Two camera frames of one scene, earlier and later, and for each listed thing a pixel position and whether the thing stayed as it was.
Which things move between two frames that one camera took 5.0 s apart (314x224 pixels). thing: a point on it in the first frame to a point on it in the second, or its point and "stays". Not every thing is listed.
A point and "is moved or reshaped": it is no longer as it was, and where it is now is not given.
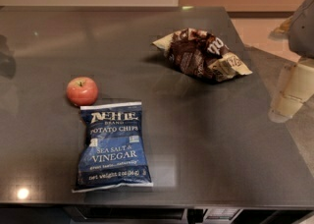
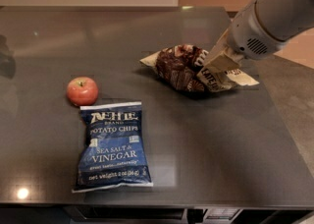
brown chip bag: x=198 y=52 is moved or reshaped
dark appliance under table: x=190 y=215 stays
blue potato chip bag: x=112 y=151 stays
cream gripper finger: x=297 y=88 to x=247 y=38
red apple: x=81 y=91 stays
